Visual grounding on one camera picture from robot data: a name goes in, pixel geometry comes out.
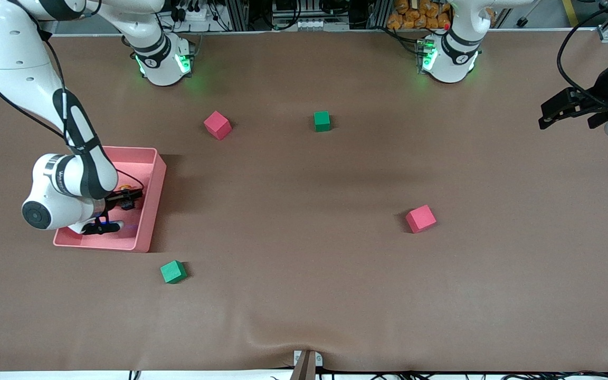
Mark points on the orange snack bag pile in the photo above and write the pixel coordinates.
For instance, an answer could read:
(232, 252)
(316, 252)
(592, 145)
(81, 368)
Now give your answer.
(420, 13)

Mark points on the white power strip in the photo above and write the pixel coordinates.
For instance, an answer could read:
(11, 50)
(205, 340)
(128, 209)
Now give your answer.
(193, 13)

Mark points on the pink foam cube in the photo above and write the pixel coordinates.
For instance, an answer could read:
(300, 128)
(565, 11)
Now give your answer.
(217, 125)
(420, 219)

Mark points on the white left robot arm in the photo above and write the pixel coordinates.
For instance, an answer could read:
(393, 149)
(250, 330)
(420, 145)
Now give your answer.
(449, 53)

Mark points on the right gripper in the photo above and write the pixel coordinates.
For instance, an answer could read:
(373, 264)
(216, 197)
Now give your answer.
(115, 200)

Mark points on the green foam cube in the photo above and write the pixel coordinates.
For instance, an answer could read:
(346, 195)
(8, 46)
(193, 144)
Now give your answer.
(173, 272)
(322, 121)

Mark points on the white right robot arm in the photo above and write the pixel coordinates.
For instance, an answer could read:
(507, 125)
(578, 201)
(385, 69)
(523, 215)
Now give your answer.
(13, 53)

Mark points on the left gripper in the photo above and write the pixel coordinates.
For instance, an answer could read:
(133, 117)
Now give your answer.
(603, 89)

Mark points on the metal table clamp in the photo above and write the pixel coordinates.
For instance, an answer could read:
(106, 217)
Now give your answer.
(306, 364)

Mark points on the aluminium rack column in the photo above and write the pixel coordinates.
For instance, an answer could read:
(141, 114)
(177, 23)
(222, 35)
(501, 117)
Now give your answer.
(235, 13)

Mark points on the white connector block row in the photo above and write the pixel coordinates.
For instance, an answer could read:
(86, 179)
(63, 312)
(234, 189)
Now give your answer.
(314, 24)

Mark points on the orange push button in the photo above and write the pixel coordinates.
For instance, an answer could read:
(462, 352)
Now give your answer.
(123, 187)

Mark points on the brown table mat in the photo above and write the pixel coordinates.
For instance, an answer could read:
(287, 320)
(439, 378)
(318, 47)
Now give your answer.
(304, 295)

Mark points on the pink plastic bin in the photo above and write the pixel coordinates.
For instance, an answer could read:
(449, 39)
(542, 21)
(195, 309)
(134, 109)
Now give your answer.
(130, 158)

